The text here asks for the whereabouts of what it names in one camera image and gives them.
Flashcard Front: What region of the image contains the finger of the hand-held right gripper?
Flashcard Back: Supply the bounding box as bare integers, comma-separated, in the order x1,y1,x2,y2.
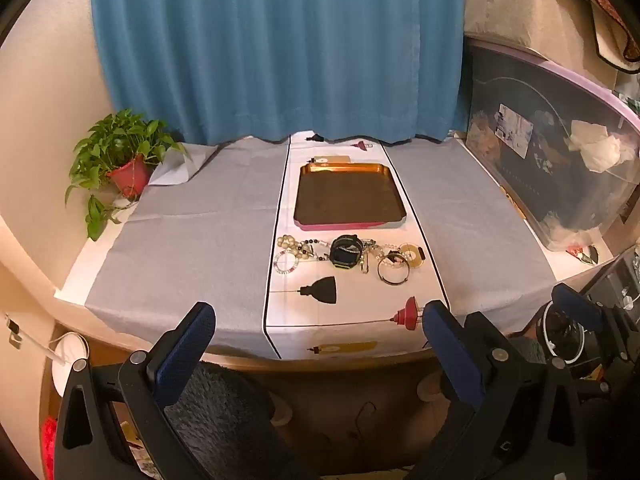
551,283,606,333

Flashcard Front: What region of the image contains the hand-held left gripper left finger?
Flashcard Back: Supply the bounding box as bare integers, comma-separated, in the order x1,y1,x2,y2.
55,301,217,480

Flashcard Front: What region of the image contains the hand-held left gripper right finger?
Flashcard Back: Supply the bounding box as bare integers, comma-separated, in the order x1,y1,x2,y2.
422,300,583,480

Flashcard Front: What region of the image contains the gold bangle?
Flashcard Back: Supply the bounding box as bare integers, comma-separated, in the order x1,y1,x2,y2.
376,256,412,286

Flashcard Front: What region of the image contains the pink white bead bracelet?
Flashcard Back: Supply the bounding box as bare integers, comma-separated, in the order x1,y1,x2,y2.
273,251,301,276

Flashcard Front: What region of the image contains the black wrist watch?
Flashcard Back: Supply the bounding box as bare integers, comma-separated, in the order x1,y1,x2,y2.
330,233,364,269

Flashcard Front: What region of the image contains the black white bead bracelet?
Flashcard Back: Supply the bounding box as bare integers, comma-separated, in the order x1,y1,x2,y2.
295,237,331,262

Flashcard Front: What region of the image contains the orange rectangular tray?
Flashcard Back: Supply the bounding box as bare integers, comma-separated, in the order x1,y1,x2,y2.
292,161,407,232

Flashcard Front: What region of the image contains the black lined waste bin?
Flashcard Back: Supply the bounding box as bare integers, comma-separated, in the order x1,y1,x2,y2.
542,302,587,367

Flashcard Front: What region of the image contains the grey tablecloth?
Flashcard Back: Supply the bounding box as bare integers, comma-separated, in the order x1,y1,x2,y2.
85,136,561,361

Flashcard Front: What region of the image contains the white round device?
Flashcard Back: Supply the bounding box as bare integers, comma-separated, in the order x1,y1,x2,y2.
50,332,91,396

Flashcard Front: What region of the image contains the white printed table runner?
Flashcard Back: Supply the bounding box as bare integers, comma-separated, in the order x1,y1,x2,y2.
262,131,453,361

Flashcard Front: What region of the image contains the red flower pot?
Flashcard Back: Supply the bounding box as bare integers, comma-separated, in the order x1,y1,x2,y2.
106,155,153,200

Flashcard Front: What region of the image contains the clear storage box purple lid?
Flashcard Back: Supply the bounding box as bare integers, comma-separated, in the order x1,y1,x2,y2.
462,35,640,253

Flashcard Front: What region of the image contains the green potted plant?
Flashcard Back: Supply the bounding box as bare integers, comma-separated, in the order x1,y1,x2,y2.
65,108,188,241

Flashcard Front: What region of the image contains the patterned fabric bag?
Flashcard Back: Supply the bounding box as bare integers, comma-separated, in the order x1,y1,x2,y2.
545,0,640,68

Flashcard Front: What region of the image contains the beige fabric storage box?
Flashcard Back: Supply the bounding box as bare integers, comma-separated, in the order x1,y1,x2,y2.
462,0,626,106

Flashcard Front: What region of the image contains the blue curtain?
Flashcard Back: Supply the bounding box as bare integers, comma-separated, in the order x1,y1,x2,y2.
90,0,468,145

